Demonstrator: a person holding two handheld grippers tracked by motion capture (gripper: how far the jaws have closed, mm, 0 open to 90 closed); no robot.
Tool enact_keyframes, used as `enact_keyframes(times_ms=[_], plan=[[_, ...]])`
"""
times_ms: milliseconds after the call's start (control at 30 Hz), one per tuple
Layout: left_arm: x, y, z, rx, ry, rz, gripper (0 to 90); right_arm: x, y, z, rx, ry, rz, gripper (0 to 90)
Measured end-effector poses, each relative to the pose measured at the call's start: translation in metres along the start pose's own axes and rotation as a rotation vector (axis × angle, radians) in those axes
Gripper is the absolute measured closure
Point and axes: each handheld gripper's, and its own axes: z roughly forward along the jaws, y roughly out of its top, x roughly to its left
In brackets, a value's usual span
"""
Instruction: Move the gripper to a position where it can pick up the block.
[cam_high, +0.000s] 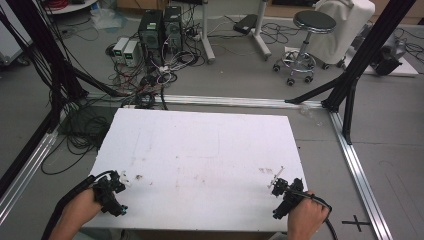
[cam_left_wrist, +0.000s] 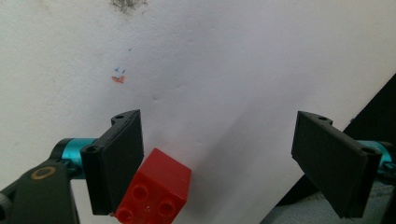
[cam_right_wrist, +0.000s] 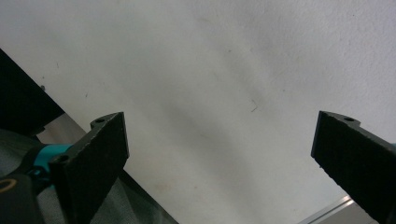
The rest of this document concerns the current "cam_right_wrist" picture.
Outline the black object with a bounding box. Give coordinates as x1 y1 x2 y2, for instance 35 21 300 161
0 49 65 137

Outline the aluminium table edge strip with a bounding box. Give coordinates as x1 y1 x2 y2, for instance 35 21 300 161
297 195 357 224

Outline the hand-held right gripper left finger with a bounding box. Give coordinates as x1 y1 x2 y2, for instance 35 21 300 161
49 111 130 224

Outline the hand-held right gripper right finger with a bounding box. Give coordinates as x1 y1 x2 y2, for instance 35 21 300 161
310 110 396 224

